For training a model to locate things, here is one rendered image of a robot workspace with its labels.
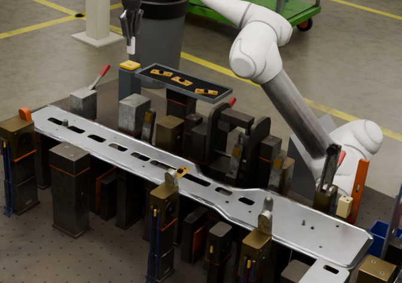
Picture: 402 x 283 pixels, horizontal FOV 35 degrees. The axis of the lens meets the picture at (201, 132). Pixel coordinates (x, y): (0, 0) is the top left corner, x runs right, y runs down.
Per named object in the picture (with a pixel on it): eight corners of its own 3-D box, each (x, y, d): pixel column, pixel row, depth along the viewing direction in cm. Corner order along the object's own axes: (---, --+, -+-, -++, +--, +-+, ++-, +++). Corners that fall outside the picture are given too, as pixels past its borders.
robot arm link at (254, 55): (375, 169, 250) (362, 210, 235) (339, 177, 261) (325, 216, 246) (268, 11, 222) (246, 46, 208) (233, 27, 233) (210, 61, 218)
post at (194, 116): (177, 207, 254) (184, 116, 235) (185, 201, 258) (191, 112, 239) (188, 211, 252) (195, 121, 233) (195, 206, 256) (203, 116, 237)
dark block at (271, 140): (246, 239, 239) (260, 141, 219) (256, 230, 244) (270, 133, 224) (258, 245, 237) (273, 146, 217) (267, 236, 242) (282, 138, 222)
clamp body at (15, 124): (-3, 212, 243) (-11, 127, 226) (25, 196, 253) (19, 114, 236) (13, 221, 239) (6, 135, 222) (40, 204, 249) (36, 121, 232)
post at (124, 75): (115, 161, 281) (116, 68, 260) (126, 155, 286) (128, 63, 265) (129, 167, 277) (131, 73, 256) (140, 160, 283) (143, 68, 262)
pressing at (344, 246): (8, 124, 244) (8, 120, 243) (51, 105, 261) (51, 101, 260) (350, 275, 181) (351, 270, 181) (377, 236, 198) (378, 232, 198)
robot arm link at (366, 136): (353, 151, 273) (394, 131, 257) (343, 180, 261) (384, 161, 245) (327, 125, 270) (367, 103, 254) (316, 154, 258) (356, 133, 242)
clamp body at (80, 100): (70, 171, 272) (68, 93, 255) (89, 160, 281) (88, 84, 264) (83, 177, 269) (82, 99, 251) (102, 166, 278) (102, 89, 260)
